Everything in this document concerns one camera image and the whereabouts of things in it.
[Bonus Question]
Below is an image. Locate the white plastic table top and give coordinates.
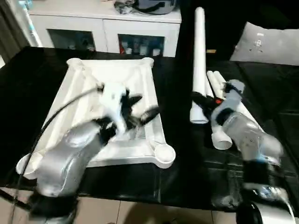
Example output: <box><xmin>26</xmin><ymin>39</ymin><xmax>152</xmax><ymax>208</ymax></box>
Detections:
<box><xmin>15</xmin><ymin>57</ymin><xmax>176</xmax><ymax>180</ymax></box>

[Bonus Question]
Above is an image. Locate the grey printed cushion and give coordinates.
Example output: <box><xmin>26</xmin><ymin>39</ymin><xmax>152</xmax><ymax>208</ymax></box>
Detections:
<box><xmin>229</xmin><ymin>21</ymin><xmax>299</xmax><ymax>66</ymax></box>

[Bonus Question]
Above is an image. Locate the white glass-door cabinet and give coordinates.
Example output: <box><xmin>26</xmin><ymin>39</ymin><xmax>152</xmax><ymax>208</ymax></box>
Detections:
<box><xmin>29</xmin><ymin>7</ymin><xmax>182</xmax><ymax>58</ymax></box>

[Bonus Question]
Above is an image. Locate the grey round bag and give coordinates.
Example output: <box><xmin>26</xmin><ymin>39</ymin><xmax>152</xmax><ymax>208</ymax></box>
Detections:
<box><xmin>135</xmin><ymin>0</ymin><xmax>177</xmax><ymax>15</ymax></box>

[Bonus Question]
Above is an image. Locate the black floor mat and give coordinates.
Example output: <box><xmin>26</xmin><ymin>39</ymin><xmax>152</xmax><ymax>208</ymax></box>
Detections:
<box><xmin>0</xmin><ymin>46</ymin><xmax>299</xmax><ymax>212</ymax></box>

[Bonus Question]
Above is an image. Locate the white teal slim pole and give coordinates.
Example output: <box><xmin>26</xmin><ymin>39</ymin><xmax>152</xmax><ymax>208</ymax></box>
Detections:
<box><xmin>20</xmin><ymin>1</ymin><xmax>39</xmax><ymax>46</ymax></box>

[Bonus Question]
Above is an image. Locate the grey curtain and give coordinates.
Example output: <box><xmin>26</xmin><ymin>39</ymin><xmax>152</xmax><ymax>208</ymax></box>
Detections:
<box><xmin>0</xmin><ymin>0</ymin><xmax>31</xmax><ymax>63</ymax></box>

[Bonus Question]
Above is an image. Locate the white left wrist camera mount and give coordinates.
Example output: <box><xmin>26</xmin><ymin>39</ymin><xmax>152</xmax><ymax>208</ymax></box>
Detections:
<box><xmin>98</xmin><ymin>84</ymin><xmax>128</xmax><ymax>131</ymax></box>

